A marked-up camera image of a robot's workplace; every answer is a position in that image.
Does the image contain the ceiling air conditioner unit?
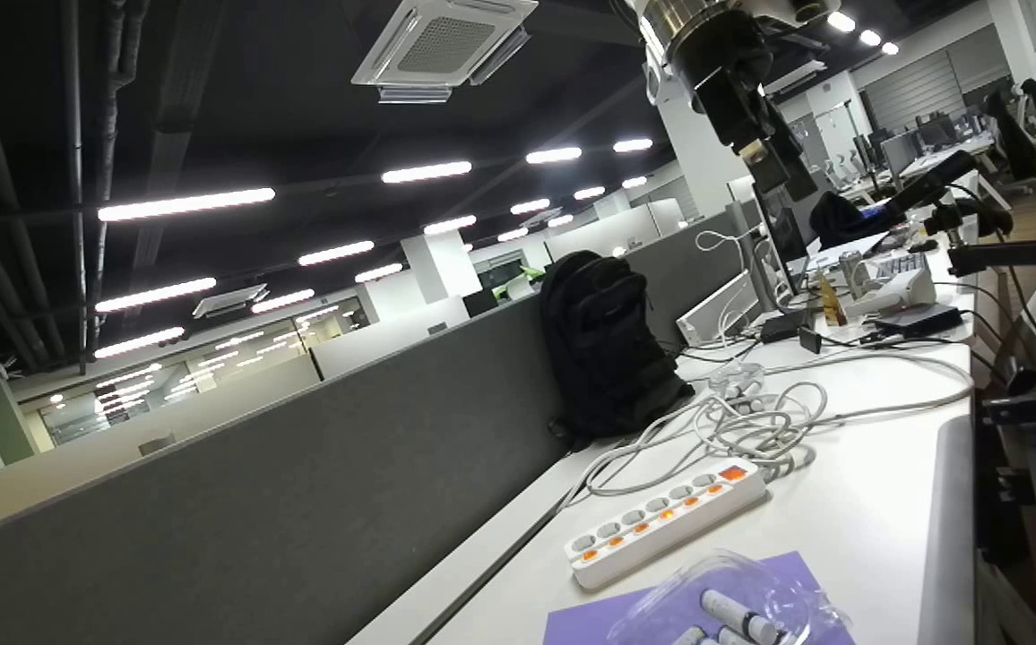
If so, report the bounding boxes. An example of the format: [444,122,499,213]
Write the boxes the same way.
[353,0,539,108]

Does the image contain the white cylindrical device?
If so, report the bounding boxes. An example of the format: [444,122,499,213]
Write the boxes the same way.
[839,254,937,315]

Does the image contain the grey desk partition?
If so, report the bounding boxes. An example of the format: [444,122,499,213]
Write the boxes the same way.
[0,209,770,645]

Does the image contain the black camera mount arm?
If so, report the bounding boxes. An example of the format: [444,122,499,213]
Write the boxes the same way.
[869,150,1036,274]

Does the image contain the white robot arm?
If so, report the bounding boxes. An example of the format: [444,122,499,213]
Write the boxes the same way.
[625,0,843,196]

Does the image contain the black backpack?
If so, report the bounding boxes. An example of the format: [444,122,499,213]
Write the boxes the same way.
[539,249,694,442]

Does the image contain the computer monitor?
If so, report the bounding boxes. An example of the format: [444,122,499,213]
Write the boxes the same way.
[727,178,811,344]

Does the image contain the white power strip cable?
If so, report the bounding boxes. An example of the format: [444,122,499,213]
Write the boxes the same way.
[582,344,979,501]

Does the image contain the purple mat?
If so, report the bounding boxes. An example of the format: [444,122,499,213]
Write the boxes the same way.
[543,549,860,645]

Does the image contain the clear plastic bag of markers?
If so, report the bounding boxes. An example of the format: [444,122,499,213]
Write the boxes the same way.
[635,552,856,645]

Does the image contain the white power strip orange switches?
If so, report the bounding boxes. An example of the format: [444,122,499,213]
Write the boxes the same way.
[567,457,770,590]

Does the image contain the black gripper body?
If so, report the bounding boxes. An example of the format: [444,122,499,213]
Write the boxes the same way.
[695,67,818,199]

